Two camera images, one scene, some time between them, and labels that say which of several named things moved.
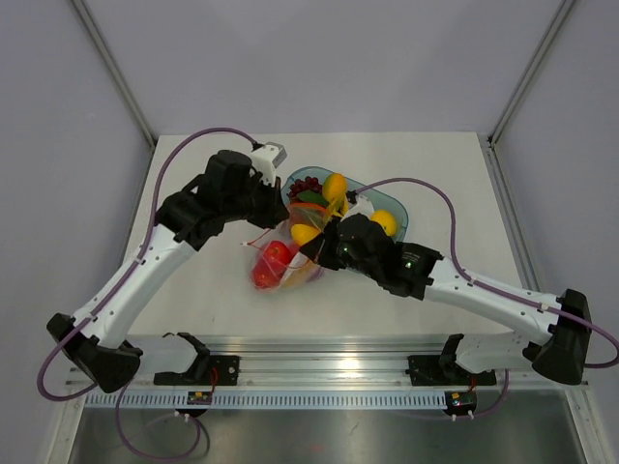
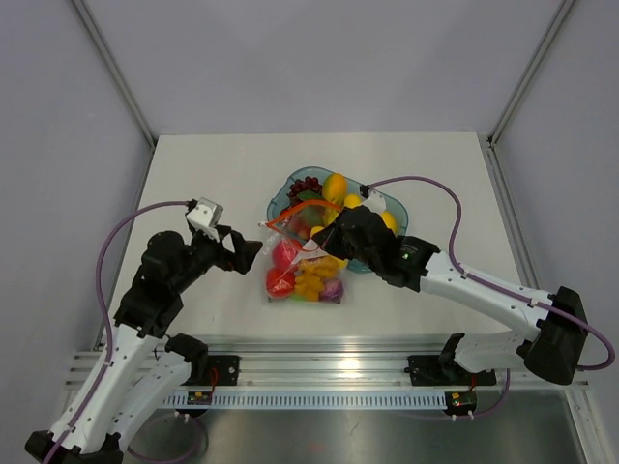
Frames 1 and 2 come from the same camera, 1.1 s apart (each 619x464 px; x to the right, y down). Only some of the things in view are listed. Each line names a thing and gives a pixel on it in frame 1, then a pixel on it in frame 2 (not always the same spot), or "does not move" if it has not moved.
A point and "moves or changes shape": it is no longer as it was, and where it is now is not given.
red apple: [278, 251] moves or changes shape
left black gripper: [276, 211] → [245, 251]
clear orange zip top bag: [279, 261] moves or changes shape
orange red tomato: [267, 273] → [279, 282]
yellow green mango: [334, 186] does not move
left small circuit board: [199, 397] does not move
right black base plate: [427, 371] does not move
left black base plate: [225, 372] does not move
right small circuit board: [458, 402] does not move
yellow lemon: [386, 218] does not move
